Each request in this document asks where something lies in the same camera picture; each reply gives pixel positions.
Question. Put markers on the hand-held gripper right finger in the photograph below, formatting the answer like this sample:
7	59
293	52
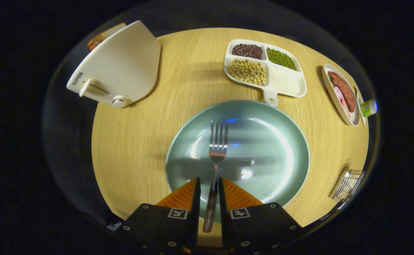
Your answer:
223	198

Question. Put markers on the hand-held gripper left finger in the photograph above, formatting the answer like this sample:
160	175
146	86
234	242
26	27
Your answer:
195	198

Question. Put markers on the light blue plate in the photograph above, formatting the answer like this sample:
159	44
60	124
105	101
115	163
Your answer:
263	148

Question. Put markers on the pile of soybeans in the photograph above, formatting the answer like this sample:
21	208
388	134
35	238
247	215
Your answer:
247	71

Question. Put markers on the white divided tray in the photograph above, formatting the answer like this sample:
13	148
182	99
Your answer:
285	83

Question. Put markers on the pile of red beans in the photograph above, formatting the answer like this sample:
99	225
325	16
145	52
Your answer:
247	51

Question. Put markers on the beige dinner plate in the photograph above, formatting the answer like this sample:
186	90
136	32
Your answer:
330	92

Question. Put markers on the reddish ham slice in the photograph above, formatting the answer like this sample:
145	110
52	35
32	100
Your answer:
345	109

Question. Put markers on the pile of green beans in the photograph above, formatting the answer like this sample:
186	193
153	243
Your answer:
281	58

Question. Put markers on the white toaster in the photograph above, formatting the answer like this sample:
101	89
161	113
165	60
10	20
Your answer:
122	63

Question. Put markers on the pale pink ham slice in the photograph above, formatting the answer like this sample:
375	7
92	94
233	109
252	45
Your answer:
338	95

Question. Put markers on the green lettuce leaf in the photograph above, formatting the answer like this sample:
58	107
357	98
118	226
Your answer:
329	79

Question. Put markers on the small white dish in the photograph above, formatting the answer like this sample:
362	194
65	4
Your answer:
361	117

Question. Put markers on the brown meat steak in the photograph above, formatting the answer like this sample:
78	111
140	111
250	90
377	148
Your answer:
345	92

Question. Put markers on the green label metal bottle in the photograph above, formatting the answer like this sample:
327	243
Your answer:
369	108

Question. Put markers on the toasted bread slice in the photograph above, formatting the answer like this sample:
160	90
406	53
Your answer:
99	38

